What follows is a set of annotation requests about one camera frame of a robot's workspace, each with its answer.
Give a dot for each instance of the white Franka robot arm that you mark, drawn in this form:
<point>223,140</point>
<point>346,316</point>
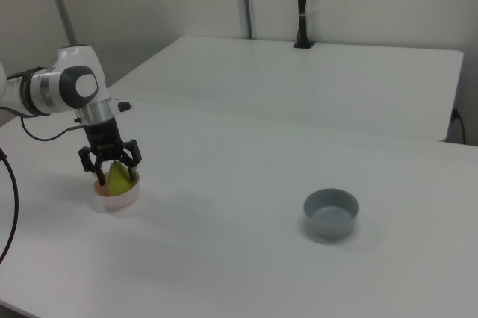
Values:
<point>74,68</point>

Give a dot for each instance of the grey bowl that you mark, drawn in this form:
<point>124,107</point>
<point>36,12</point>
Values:
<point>330,221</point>

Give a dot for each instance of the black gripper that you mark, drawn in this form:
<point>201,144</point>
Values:
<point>104,139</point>

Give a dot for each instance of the pink bowl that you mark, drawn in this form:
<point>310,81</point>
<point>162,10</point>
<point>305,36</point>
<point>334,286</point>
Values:
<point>119,203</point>

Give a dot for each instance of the green pear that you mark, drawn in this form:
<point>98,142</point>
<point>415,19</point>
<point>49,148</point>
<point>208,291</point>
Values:
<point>117,182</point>

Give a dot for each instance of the white adjoining table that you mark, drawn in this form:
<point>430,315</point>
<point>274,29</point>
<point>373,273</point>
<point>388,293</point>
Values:
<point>298,83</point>

